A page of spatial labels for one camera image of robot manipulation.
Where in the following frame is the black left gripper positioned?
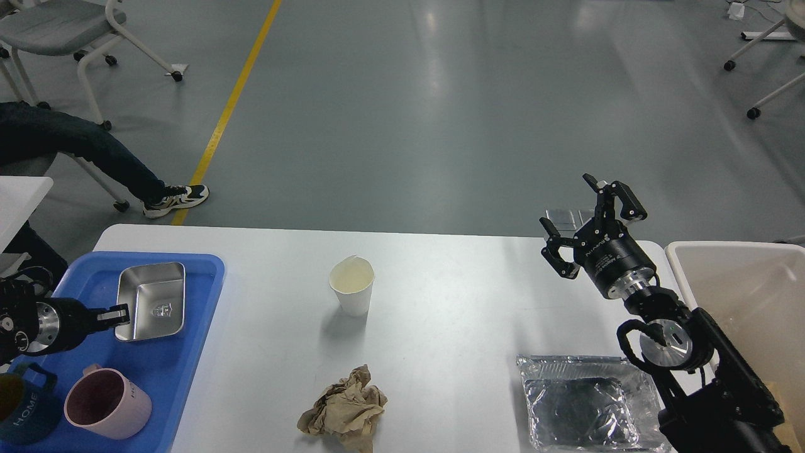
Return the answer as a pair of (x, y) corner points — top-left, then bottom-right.
(28, 298), (131, 356)

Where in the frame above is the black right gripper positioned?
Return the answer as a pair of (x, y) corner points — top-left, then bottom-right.
(540, 173), (657, 300)

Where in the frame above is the stainless steel rectangular dish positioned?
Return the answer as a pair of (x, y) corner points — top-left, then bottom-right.
(114, 262), (185, 342)

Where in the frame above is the pink plastic mug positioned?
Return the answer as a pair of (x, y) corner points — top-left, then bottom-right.
(63, 364), (153, 440)

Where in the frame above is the aluminium foil container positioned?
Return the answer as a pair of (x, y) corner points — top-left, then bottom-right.
(516, 355), (672, 452)

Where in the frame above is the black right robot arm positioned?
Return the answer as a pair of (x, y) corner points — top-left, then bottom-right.
(540, 173), (791, 452)

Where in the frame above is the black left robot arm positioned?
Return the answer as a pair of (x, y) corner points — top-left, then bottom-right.
(1, 266), (131, 365)

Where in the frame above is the right floor socket plate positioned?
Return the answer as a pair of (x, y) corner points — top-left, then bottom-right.
(578, 209), (596, 228)

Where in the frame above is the floor socket plate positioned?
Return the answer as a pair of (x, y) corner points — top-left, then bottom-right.
(545, 209), (579, 232)
(578, 209), (596, 228)

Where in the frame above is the left floor socket plate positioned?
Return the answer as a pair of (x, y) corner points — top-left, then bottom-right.
(545, 209), (579, 232)

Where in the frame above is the blue plastic tray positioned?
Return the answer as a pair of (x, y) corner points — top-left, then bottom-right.
(2, 252), (225, 452)

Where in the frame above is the dark blue home mug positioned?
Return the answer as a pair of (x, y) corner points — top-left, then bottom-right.
(1, 362), (63, 445)

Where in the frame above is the white side table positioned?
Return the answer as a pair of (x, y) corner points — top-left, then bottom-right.
(1, 176), (53, 250)

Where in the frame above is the white plastic bin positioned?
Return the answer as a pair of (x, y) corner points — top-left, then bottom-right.
(666, 241), (804, 452)

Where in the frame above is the person in dark trousers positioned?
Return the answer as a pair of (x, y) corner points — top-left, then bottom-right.
(0, 101), (210, 284)

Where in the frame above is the white paper cup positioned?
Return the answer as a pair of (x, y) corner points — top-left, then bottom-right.
(328, 255), (375, 316)

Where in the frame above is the crumpled brown paper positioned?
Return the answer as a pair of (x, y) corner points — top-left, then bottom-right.
(297, 364), (388, 452)

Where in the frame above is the white power adapter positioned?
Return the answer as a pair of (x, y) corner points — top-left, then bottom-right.
(727, 2), (745, 21)

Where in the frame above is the grey office chair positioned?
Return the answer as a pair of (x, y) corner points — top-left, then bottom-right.
(1, 1), (184, 131)

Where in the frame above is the white chair base right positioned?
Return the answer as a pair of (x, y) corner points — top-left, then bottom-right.
(723, 0), (805, 120)

